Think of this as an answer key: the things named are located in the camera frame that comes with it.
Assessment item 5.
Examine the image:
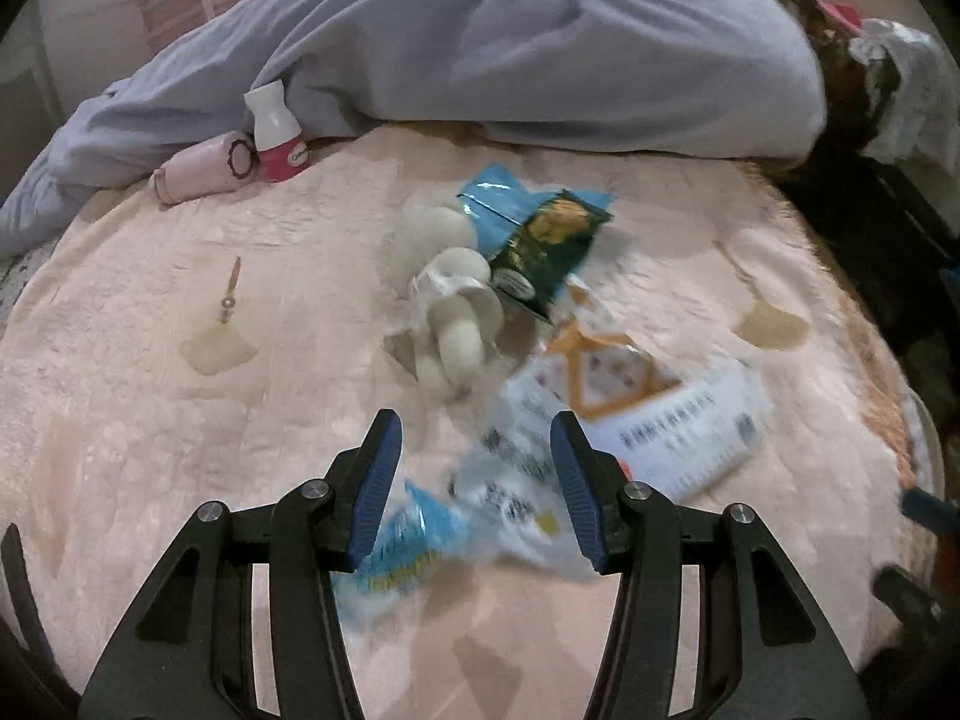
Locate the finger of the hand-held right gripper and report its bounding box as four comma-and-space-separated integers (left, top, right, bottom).
872, 566, 955, 635
900, 487, 960, 535

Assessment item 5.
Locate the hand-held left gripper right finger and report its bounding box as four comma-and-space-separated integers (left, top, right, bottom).
550, 411, 863, 720

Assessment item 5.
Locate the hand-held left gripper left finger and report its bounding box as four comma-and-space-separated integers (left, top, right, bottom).
79, 409, 404, 720

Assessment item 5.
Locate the light blue white packet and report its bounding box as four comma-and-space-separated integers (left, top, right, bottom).
334, 480, 473, 627

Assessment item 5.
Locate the clear white printed packet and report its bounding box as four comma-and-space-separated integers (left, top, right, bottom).
450, 375, 601, 578

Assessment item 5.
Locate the white orange printed packet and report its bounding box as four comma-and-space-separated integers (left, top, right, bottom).
544, 281, 773, 500

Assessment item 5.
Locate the white plush toy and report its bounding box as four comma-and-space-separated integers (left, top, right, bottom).
386, 202, 503, 402

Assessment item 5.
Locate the pink textured blanket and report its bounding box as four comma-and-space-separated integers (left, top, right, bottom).
0, 127, 931, 720

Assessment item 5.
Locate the blue green snack packet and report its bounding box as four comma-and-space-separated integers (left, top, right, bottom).
457, 163, 616, 323

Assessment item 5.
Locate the pink roll case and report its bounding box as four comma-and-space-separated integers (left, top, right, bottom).
152, 131, 257, 205

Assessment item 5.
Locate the white pink bottle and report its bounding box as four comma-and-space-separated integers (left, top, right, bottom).
244, 81, 310, 183

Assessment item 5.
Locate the white plastic bag on furniture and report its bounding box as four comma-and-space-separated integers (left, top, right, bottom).
847, 15, 953, 166

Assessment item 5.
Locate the grey dotted bedsheet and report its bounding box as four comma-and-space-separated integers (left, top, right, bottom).
0, 255, 38, 316

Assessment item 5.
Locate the blue-grey duvet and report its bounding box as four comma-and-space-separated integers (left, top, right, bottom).
0, 0, 826, 256

